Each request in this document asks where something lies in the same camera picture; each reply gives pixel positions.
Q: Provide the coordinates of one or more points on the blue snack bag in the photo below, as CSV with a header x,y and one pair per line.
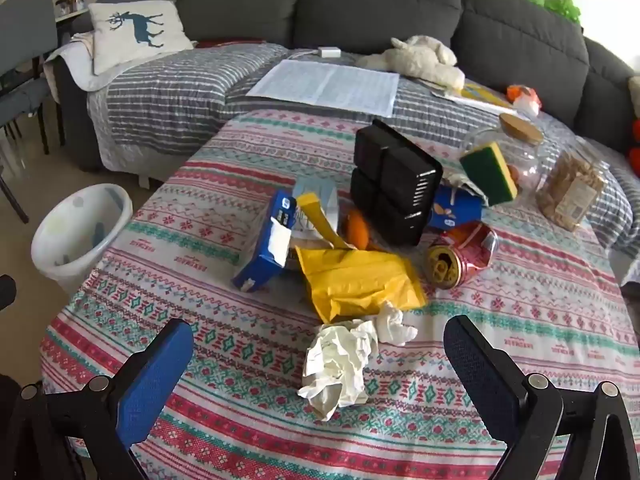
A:
x,y
460,210

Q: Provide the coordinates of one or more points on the orange toy piece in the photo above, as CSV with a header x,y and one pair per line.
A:
x,y
357,227

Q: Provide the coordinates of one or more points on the yellow plastic piece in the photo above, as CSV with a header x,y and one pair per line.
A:
x,y
360,280

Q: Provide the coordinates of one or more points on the black plastic tray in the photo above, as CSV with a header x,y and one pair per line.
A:
x,y
390,175

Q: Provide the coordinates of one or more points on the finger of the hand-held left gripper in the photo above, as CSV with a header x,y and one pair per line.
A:
x,y
6,292

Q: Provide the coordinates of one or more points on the yellow book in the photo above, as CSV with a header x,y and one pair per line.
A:
x,y
480,91

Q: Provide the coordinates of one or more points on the crushed red drink can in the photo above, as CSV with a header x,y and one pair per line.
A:
x,y
460,260

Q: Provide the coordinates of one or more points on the white quilted throw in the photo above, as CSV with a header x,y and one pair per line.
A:
x,y
75,60

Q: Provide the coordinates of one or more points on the red green patterned tablecloth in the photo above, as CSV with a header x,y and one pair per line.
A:
x,y
250,410

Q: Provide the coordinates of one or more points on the white printed paper sheet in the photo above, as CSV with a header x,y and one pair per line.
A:
x,y
325,85

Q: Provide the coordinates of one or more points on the orange white toy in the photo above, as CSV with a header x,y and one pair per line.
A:
x,y
520,95

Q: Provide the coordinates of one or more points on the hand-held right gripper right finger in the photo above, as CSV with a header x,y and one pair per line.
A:
x,y
480,375

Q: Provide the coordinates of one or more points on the white plastic waste bin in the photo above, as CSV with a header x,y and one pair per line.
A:
x,y
55,255

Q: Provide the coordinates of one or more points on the cream plush toy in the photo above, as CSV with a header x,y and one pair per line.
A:
x,y
420,60

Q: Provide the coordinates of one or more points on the white deer print pillow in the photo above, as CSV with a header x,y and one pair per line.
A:
x,y
140,35

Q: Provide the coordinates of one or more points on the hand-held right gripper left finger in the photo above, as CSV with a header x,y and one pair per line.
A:
x,y
150,385

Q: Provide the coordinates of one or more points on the pale blue paper packet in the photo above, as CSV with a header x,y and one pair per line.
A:
x,y
320,192

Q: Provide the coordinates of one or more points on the white charger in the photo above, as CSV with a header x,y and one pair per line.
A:
x,y
329,53

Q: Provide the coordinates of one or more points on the green yellow sponge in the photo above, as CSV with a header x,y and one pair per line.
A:
x,y
492,175

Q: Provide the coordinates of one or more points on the dark grey sofa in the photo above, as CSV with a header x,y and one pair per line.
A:
x,y
380,5

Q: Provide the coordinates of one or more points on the grey striped quilt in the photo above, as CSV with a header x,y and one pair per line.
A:
x,y
175,95

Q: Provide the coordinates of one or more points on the crumpled white tissue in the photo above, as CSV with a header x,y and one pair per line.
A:
x,y
395,327

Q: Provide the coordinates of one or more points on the blue cardboard box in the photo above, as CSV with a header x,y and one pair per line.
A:
x,y
260,270

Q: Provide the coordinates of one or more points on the green plush toy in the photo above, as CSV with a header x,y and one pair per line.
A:
x,y
562,7

